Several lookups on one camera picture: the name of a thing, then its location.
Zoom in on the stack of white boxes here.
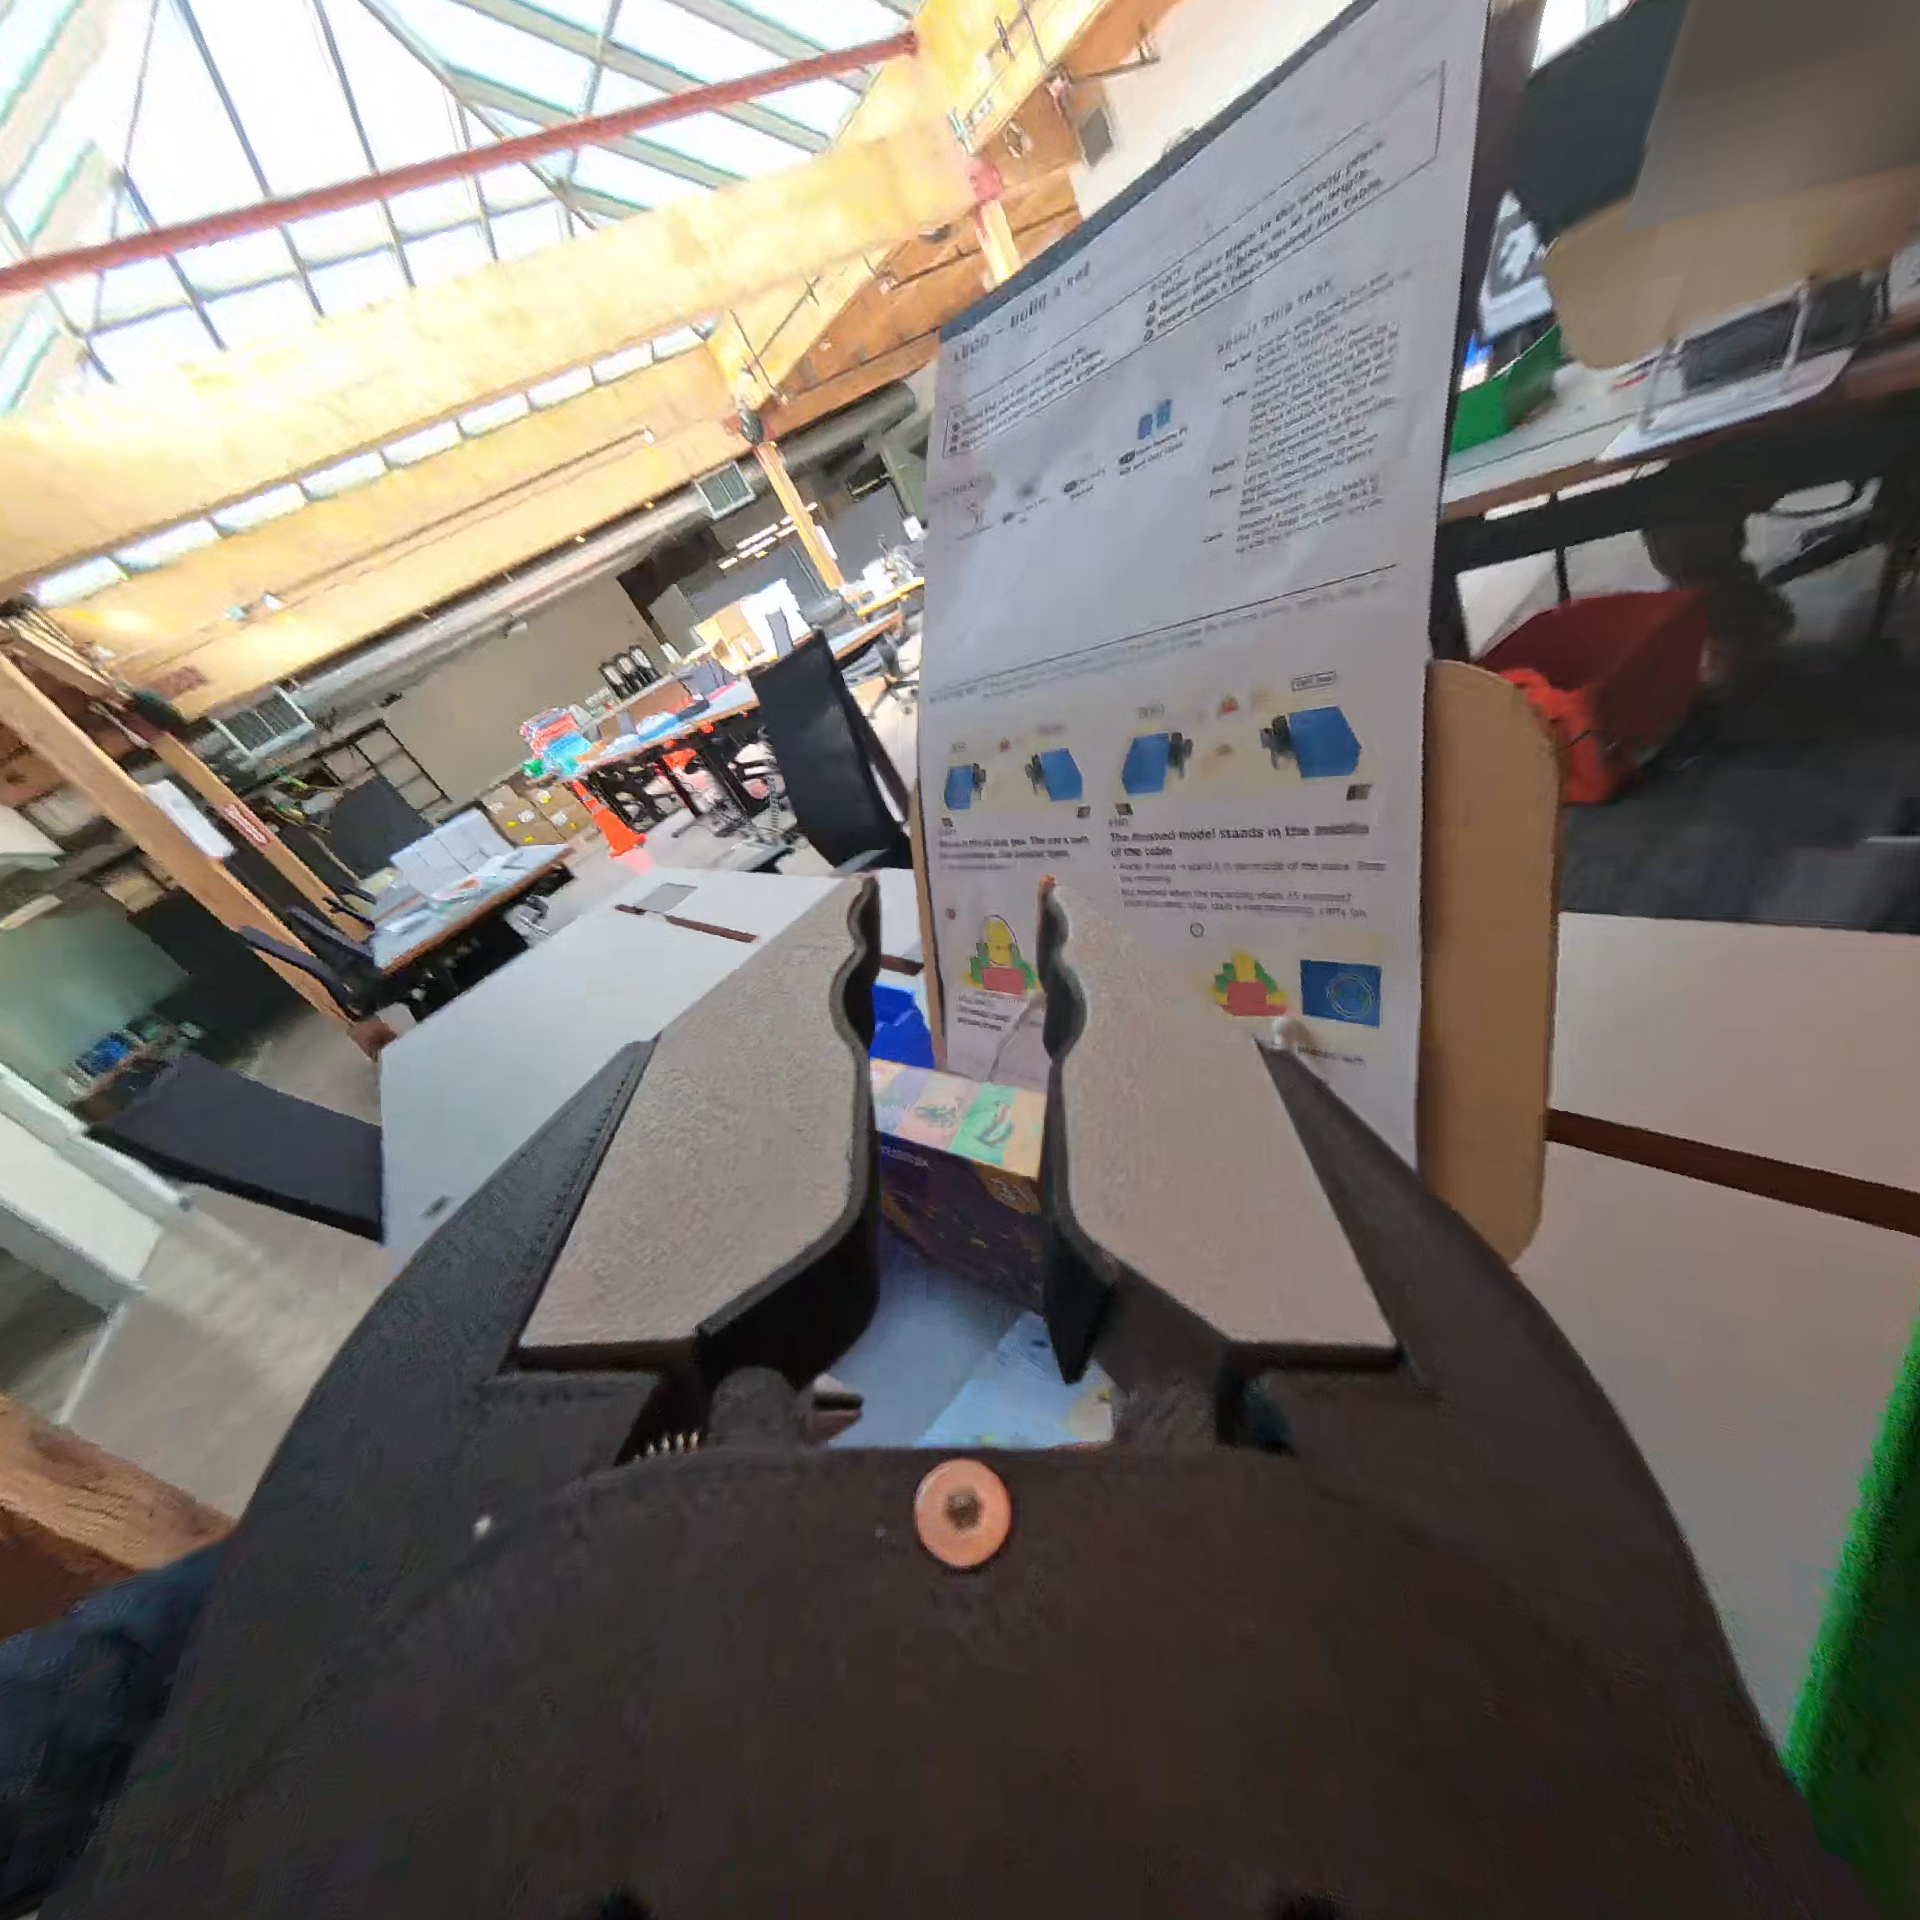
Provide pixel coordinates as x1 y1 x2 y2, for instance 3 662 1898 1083
394 811 520 900

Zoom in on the lego instruction booklet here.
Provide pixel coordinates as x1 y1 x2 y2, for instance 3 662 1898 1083
831 1306 1118 1447

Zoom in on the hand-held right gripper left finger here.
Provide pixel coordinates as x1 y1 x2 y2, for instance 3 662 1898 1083
516 873 883 1391

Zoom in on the red ceiling pipe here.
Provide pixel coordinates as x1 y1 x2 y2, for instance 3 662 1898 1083
0 34 920 297

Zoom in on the bright green object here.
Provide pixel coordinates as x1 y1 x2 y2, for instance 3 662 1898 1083
1780 1318 1920 1905

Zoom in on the green plastic bin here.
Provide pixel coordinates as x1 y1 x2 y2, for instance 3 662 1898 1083
1447 323 1565 454

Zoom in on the black mesh office chair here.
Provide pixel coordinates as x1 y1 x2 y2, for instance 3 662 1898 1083
746 629 917 873

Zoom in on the wooden desk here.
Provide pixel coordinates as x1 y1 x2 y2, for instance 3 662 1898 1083
366 839 578 1021

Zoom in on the purple lego box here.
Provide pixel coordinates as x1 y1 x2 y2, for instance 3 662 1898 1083
873 1056 1049 1314

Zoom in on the wooden bench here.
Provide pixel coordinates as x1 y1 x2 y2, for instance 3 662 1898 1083
0 1395 236 1638

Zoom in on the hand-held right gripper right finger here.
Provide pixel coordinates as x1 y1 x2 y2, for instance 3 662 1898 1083
1035 879 1403 1386

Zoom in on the person's leg in jeans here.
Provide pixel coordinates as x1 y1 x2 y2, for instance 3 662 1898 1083
0 1544 225 1920

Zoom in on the red plastic bin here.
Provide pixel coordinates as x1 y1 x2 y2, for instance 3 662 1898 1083
1477 586 1713 803

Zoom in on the open laptop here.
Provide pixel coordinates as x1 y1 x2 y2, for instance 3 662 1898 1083
1642 277 1892 436

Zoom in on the white printed instruction sheet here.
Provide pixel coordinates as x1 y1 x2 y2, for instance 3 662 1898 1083
914 0 1492 1172

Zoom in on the large cardboard panel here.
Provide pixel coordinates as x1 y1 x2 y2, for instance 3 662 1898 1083
1545 0 1920 368

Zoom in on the cardboard sheet stand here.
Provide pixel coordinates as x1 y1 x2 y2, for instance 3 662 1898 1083
909 660 1564 1265

